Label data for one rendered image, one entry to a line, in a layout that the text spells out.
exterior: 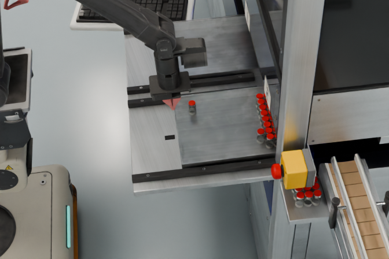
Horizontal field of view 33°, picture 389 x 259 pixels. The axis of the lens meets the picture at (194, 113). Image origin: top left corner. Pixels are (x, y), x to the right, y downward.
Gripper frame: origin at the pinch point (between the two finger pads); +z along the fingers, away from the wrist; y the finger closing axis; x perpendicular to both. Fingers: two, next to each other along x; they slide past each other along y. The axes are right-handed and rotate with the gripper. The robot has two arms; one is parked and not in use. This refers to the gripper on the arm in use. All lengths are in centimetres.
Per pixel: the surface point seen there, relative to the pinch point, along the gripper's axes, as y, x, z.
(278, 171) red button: 24.3, -19.7, 7.6
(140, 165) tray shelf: -11.4, -2.8, 20.0
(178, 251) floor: -7, 18, 108
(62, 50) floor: -57, 148, 109
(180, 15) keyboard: 6, 67, 26
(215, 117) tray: 11.8, 11.9, 20.5
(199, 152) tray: 5.8, -0.8, 20.2
